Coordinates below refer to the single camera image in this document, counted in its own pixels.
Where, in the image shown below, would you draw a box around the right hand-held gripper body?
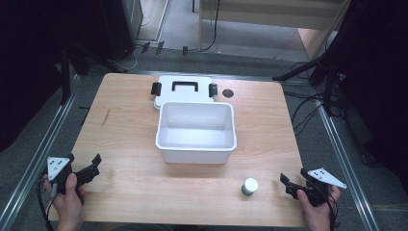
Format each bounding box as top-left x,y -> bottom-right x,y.
284,167 -> 347,207

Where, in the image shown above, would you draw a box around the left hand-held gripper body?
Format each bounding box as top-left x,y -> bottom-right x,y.
40,156 -> 101,195

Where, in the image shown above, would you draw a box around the person's right hand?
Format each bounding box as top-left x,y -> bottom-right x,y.
295,185 -> 342,231

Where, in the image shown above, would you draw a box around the person's left hand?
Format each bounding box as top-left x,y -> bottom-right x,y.
43,172 -> 87,231

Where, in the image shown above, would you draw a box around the small green jar white cap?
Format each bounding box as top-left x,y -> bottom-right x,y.
241,177 -> 260,197

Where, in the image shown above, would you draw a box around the black stand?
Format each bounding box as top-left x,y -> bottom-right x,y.
59,46 -> 72,105
272,56 -> 344,115

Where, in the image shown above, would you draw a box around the white plastic storage box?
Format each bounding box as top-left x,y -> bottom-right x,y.
155,101 -> 238,165

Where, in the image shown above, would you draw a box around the dark cabinet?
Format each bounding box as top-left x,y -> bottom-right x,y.
99,0 -> 144,64

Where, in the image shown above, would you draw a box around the light wooden furniture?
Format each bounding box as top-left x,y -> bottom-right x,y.
196,0 -> 352,62

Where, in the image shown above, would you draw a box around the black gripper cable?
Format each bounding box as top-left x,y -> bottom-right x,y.
326,192 -> 341,231
36,179 -> 59,231

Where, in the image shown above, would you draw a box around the aluminium floor rail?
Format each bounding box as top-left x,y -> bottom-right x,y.
0,74 -> 82,231
316,94 -> 382,231

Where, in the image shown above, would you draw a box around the black floor cables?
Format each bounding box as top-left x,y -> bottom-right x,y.
283,90 -> 326,138

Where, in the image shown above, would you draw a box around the white floor cable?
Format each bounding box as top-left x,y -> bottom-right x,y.
110,43 -> 142,72

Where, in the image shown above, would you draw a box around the white lid with black handle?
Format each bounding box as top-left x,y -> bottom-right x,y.
150,75 -> 218,112

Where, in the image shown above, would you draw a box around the black hanging cable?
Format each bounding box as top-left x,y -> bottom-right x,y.
201,0 -> 222,53

